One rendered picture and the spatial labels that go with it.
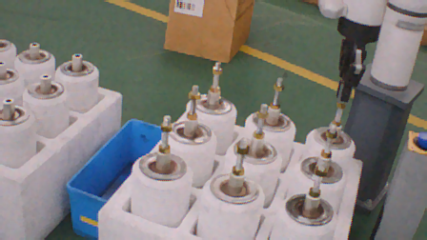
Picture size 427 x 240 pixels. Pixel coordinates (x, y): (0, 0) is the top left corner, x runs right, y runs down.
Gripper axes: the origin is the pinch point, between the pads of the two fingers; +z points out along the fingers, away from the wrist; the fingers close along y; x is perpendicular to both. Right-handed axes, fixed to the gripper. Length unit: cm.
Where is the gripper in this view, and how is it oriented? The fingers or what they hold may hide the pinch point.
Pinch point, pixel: (344, 90)
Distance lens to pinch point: 97.5
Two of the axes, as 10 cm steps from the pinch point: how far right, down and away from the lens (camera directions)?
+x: -9.9, -1.5, 0.1
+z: -1.3, 8.7, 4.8
